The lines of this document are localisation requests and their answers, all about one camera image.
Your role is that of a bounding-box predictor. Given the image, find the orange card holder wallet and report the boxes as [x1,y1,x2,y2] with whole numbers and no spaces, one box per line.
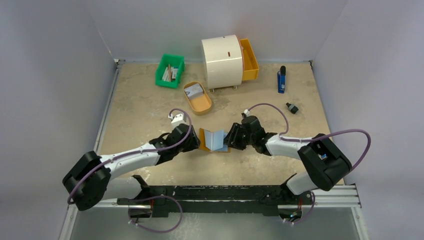
[198,128,231,153]

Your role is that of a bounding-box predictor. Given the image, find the orange oval tray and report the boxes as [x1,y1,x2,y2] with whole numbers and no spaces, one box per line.
[183,81,213,116]

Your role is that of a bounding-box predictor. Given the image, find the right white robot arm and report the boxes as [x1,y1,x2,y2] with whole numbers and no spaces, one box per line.
[223,115,353,204]

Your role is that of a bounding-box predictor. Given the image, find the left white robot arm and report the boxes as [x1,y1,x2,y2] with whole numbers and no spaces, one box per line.
[62,123,201,211]

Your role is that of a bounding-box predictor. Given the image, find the silver credit cards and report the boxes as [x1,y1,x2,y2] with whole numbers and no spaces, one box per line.
[184,83,204,100]

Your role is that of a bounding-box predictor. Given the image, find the small black knob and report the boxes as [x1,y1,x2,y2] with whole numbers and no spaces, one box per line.
[286,102,299,114]

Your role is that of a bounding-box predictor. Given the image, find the blue black marker pen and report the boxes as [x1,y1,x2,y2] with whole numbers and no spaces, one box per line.
[277,65,286,94]

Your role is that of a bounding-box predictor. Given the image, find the orange open drawer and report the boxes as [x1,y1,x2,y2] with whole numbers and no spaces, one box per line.
[239,38,259,82]

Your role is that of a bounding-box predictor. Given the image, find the green plastic bin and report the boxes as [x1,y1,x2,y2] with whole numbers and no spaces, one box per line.
[155,54,185,89]

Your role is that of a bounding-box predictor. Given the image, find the cream round drawer cabinet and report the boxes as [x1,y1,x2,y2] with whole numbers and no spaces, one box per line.
[201,34,244,93]

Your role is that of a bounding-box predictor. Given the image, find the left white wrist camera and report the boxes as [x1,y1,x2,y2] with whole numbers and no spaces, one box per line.
[168,113,187,128]

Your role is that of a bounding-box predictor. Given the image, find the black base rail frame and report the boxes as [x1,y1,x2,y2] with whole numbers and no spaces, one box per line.
[67,183,362,220]

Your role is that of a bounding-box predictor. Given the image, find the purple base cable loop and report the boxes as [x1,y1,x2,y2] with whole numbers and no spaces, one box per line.
[127,194,185,234]

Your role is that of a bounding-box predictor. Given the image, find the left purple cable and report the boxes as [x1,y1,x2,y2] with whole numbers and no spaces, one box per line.
[67,108,193,206]

